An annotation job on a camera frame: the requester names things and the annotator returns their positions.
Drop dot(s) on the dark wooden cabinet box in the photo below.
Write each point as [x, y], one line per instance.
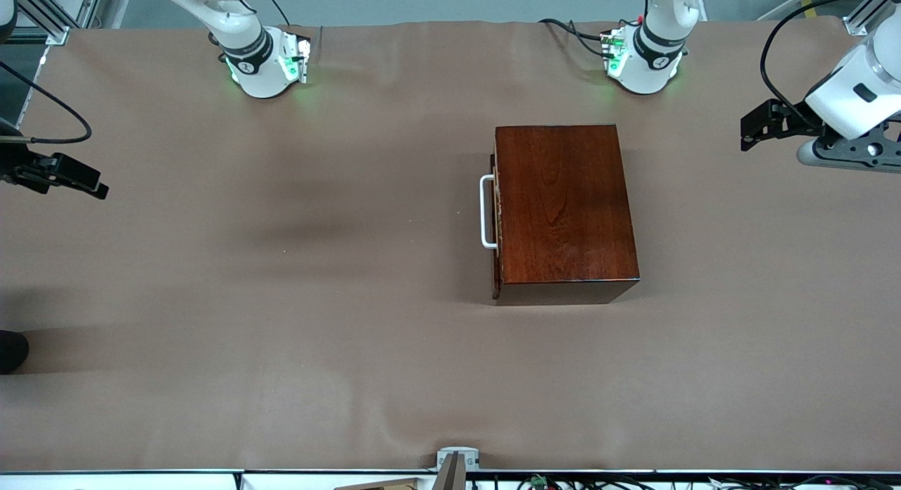
[577, 215]

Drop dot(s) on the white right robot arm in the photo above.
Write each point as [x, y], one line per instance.
[257, 71]

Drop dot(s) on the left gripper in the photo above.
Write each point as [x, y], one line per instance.
[800, 121]

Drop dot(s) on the black rounded shoe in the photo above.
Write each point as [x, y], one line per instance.
[10, 350]

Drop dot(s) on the grey metal camera bracket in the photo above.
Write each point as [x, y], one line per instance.
[457, 458]

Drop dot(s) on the aluminium frame profile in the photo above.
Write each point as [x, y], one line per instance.
[53, 34]
[855, 27]

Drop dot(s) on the grey metal stand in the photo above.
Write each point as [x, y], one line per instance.
[91, 1]

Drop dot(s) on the light wood drawer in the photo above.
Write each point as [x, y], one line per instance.
[495, 265]

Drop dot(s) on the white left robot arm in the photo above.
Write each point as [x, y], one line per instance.
[654, 60]

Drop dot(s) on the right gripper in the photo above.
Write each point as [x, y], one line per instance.
[13, 162]

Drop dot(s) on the table cover sheet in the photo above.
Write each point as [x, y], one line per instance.
[211, 370]

